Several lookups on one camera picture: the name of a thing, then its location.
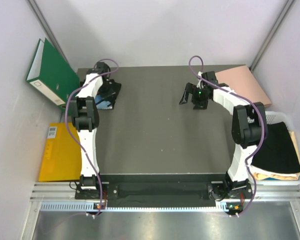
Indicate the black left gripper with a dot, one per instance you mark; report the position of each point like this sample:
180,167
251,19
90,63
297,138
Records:
107,95

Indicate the grey slotted cable duct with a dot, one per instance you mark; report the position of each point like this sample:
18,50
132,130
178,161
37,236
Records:
58,206

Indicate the white plastic basket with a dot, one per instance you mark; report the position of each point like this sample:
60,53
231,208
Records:
273,117

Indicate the yellow folder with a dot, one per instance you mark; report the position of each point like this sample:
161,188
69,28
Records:
61,160

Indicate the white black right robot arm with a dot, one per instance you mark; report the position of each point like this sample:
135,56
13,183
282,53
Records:
248,129

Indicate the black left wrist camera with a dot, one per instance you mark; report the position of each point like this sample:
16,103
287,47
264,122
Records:
101,67

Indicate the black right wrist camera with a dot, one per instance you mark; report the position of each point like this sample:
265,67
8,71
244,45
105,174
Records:
210,76

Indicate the green lever arch binder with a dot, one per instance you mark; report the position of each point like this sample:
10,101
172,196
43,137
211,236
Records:
51,75

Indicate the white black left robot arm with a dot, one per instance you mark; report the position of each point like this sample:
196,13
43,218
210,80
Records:
82,109

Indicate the pink paper folder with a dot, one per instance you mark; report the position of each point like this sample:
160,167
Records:
242,81

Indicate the folded black t-shirt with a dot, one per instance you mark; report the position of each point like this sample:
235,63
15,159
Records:
277,153

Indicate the black printed t-shirt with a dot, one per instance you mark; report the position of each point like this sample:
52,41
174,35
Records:
105,103

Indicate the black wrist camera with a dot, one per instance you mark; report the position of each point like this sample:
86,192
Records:
210,76
101,67

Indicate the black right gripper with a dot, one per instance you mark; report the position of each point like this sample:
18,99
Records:
192,89

